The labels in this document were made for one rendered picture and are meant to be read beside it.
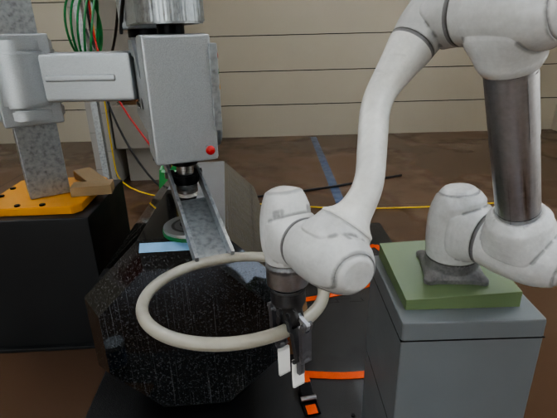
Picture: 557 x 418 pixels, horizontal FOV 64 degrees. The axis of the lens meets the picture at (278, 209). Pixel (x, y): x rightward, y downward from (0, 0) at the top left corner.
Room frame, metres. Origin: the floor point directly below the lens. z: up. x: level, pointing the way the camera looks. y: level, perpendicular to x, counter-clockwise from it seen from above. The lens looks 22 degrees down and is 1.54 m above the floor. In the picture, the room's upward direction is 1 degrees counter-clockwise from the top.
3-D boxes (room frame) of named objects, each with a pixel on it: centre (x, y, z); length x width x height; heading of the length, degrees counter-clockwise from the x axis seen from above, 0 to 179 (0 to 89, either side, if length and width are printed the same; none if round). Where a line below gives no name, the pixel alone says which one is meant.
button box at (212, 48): (1.57, 0.21, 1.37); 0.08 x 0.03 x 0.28; 20
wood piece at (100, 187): (2.20, 0.97, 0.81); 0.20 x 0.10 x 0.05; 100
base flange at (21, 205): (2.24, 1.22, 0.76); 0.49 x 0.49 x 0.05; 2
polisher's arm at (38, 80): (2.23, 1.02, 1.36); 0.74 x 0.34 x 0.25; 87
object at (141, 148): (5.35, 1.43, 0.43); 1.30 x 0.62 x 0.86; 1
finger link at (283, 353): (0.81, 0.00, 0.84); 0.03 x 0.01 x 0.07; 125
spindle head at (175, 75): (1.67, 0.37, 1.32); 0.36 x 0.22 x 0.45; 20
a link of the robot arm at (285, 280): (0.81, -0.02, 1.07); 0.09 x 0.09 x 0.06
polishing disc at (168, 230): (1.59, 0.34, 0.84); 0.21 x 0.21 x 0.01
